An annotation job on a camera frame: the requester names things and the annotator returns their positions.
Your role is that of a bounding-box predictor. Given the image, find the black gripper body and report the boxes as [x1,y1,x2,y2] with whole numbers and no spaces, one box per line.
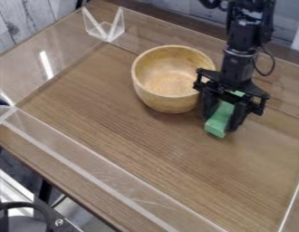
[194,68,270,116]

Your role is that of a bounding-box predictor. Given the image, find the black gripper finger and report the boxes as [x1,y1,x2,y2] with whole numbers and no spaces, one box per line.
[202,89,219,120]
[229,101,249,131]

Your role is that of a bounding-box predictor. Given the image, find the green rectangular block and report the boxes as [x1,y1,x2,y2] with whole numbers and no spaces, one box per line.
[205,100,235,138]

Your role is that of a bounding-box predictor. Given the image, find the brown wooden bowl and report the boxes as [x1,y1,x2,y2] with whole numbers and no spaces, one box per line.
[131,44,215,113]

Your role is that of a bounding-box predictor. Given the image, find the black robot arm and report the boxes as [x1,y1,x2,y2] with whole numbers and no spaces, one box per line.
[194,0,277,137]

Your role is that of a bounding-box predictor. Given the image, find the black table leg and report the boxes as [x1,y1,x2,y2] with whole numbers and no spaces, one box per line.
[39,180,54,204]

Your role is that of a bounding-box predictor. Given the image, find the clear acrylic tray wall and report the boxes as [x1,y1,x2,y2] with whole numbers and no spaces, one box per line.
[0,0,299,232]

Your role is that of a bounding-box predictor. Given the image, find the grey metal bracket with screw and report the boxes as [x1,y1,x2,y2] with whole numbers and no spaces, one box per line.
[48,209,84,232]

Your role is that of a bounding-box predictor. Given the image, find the black cable lower left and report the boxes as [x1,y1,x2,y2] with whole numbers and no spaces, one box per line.
[0,200,56,232]

